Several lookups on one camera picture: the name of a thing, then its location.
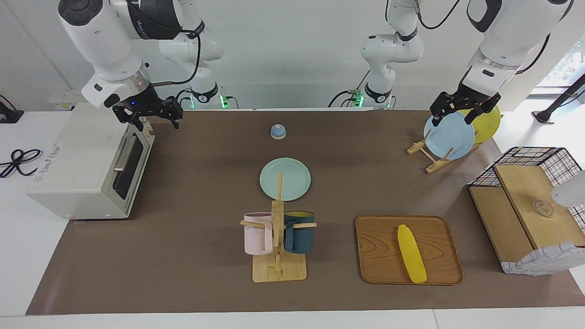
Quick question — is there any wooden serving tray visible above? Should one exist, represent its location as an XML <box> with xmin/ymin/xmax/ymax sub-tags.
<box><xmin>355</xmin><ymin>215</ymin><xmax>464</xmax><ymax>286</ymax></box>

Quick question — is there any wooden plate rack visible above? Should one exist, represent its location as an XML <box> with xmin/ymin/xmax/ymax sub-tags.
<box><xmin>406</xmin><ymin>137</ymin><xmax>483</xmax><ymax>174</ymax></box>

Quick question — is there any black base cable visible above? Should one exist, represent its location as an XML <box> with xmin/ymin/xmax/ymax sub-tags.
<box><xmin>175</xmin><ymin>88</ymin><xmax>195</xmax><ymax>110</ymax></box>
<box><xmin>328</xmin><ymin>69</ymin><xmax>372</xmax><ymax>108</ymax></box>

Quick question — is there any wire basket with wooden shelves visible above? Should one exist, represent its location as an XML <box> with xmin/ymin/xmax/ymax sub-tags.
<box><xmin>468</xmin><ymin>146</ymin><xmax>585</xmax><ymax>276</ymax></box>

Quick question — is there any white rounded device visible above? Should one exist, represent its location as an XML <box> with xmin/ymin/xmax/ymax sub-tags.
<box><xmin>551</xmin><ymin>170</ymin><xmax>585</xmax><ymax>208</ymax></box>

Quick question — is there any pink mug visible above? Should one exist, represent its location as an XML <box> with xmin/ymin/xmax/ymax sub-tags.
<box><xmin>243</xmin><ymin>212</ymin><xmax>275</xmax><ymax>255</ymax></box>

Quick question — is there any light green plate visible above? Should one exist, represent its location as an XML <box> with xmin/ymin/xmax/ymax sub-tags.
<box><xmin>259</xmin><ymin>157</ymin><xmax>312</xmax><ymax>202</ymax></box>

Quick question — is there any white toaster oven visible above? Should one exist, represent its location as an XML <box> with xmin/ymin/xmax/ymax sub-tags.
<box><xmin>26</xmin><ymin>101</ymin><xmax>156</xmax><ymax>221</ymax></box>

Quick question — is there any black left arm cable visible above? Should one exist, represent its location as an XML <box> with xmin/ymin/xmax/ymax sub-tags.
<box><xmin>411</xmin><ymin>0</ymin><xmax>462</xmax><ymax>31</ymax></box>

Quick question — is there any oven door with glass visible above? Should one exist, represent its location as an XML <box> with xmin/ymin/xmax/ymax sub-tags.
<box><xmin>111</xmin><ymin>121</ymin><xmax>156</xmax><ymax>218</ymax></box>

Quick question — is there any yellow corn cob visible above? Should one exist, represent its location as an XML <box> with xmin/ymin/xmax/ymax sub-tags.
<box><xmin>397</xmin><ymin>224</ymin><xmax>428</xmax><ymax>284</ymax></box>

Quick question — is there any white checked basket liner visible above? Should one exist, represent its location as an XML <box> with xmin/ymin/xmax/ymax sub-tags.
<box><xmin>500</xmin><ymin>241</ymin><xmax>585</xmax><ymax>276</ymax></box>

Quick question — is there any black left base cable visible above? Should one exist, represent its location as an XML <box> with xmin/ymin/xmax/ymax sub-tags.
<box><xmin>328</xmin><ymin>69</ymin><xmax>372</xmax><ymax>108</ymax></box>

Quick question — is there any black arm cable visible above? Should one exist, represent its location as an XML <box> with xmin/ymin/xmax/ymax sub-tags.
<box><xmin>411</xmin><ymin>0</ymin><xmax>462</xmax><ymax>31</ymax></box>
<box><xmin>151</xmin><ymin>21</ymin><xmax>204</xmax><ymax>87</ymax></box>

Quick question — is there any wooden mug rack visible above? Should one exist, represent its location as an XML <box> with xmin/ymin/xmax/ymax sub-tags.
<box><xmin>240</xmin><ymin>173</ymin><xmax>318</xmax><ymax>283</ymax></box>

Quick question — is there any dark blue mug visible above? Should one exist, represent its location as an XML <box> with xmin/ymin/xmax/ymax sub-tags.
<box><xmin>283</xmin><ymin>210</ymin><xmax>315</xmax><ymax>255</ymax></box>

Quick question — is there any yellow plate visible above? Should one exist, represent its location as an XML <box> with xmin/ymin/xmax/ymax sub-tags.
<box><xmin>459</xmin><ymin>105</ymin><xmax>502</xmax><ymax>144</ymax></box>

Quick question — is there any small clear glass piece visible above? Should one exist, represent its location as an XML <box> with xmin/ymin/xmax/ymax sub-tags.
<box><xmin>532</xmin><ymin>199</ymin><xmax>555</xmax><ymax>218</ymax></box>

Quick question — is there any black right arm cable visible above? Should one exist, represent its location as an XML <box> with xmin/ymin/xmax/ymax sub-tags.
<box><xmin>151</xmin><ymin>21</ymin><xmax>204</xmax><ymax>87</ymax></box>

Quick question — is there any black clamp base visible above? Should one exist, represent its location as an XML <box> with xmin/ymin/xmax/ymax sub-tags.
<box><xmin>0</xmin><ymin>95</ymin><xmax>24</xmax><ymax>124</ymax></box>

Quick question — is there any white wall socket box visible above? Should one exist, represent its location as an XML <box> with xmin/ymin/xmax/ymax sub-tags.
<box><xmin>49</xmin><ymin>98</ymin><xmax>85</xmax><ymax>111</ymax></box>

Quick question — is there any brown table mat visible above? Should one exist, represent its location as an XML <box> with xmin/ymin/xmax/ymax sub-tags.
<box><xmin>25</xmin><ymin>109</ymin><xmax>585</xmax><ymax>316</ymax></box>

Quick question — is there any black looped cable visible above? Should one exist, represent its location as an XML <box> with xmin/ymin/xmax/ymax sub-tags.
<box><xmin>0</xmin><ymin>149</ymin><xmax>43</xmax><ymax>179</ymax></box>

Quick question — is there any black right base cable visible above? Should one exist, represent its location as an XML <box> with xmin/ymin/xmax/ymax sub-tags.
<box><xmin>175</xmin><ymin>88</ymin><xmax>195</xmax><ymax>110</ymax></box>

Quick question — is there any black stand leg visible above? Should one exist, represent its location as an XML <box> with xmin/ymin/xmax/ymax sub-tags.
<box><xmin>532</xmin><ymin>73</ymin><xmax>585</xmax><ymax>124</ymax></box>

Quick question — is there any light blue plate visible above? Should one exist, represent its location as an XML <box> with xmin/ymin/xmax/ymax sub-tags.
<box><xmin>423</xmin><ymin>111</ymin><xmax>476</xmax><ymax>160</ymax></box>

